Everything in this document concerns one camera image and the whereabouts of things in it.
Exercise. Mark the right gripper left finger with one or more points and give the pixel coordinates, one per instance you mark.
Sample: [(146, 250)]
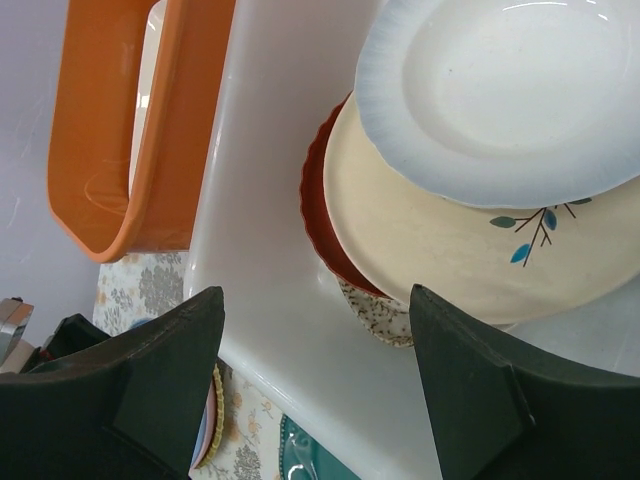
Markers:
[(128, 407)]

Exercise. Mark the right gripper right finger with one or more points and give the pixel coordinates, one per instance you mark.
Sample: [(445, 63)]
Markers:
[(501, 408)]

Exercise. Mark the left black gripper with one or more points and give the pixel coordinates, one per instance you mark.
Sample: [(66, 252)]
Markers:
[(73, 334)]

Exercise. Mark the blue round plate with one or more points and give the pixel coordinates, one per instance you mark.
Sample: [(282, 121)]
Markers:
[(200, 440)]

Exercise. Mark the speckled oval plate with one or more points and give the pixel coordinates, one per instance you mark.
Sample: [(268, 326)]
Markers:
[(384, 318)]

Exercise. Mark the blue beige plate with sprig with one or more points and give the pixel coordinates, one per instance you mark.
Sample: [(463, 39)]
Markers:
[(499, 265)]

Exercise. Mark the teal scalloped plate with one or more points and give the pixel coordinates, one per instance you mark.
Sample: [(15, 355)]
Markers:
[(302, 457)]

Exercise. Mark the red-brown round plate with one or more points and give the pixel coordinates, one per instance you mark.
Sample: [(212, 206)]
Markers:
[(314, 212)]

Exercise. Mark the white plate with blue rim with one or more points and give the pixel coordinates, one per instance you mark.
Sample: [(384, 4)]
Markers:
[(515, 104)]

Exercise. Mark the white translucent plastic bin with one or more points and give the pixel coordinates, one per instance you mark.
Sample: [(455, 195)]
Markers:
[(289, 329)]

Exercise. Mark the orange plastic bin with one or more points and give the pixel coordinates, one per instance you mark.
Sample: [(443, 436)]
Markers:
[(114, 188)]

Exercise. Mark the floral table mat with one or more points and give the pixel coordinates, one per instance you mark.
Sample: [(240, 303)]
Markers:
[(145, 286)]

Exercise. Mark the pink round plate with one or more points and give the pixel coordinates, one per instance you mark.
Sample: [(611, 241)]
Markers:
[(211, 406)]

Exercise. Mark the yellow woven plate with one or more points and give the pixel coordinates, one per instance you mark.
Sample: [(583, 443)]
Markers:
[(219, 426)]

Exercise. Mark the cream rectangular plate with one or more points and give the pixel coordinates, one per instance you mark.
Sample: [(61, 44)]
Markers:
[(153, 31)]

